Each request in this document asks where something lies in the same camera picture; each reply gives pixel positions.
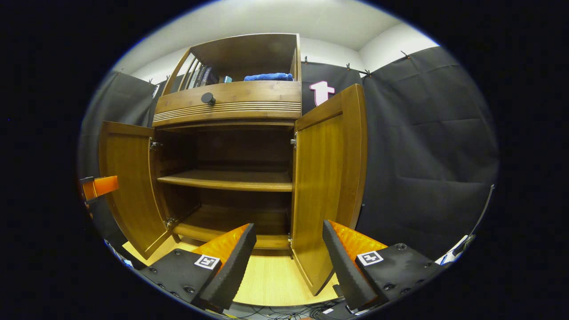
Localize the wooden inner shelf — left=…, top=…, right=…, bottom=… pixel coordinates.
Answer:
left=156, top=170, right=294, bottom=192

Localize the wooden shoe cabinet door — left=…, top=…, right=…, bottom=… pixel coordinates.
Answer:
left=98, top=121, right=180, bottom=260
left=291, top=84, right=368, bottom=296

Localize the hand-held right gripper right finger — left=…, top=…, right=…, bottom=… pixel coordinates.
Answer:
left=322, top=220, right=445, bottom=312

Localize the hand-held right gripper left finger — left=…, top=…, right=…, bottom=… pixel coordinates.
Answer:
left=140, top=223, right=257, bottom=312

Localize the row of dark books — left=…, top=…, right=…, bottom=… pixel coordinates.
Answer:
left=189, top=66, right=219, bottom=87

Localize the black backdrop cloth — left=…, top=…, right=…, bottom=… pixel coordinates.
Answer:
left=78, top=46, right=499, bottom=260

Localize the black floor device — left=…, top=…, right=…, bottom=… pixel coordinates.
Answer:
left=313, top=298, right=356, bottom=320

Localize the wooden double-door shoe cabinet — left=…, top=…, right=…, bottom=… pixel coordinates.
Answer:
left=151, top=33, right=303, bottom=249

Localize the white side table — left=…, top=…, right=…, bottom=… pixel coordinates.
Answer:
left=435, top=235, right=476, bottom=265

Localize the tangle of floor cables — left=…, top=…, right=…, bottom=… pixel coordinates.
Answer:
left=247, top=304, right=321, bottom=320

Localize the blue folded towel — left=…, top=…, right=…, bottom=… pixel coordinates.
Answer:
left=244, top=73, right=294, bottom=82

